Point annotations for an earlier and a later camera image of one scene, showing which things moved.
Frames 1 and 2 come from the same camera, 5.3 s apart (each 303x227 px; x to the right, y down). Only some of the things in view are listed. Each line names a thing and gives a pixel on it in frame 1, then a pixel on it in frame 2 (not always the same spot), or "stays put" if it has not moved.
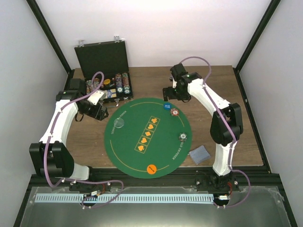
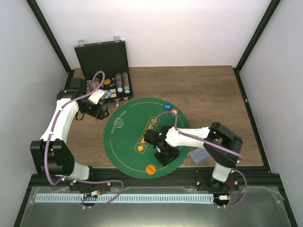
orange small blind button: [151, 169] stays put
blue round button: [167, 106] stays put
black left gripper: [99, 117] stays put
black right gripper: [186, 97] → [164, 161]
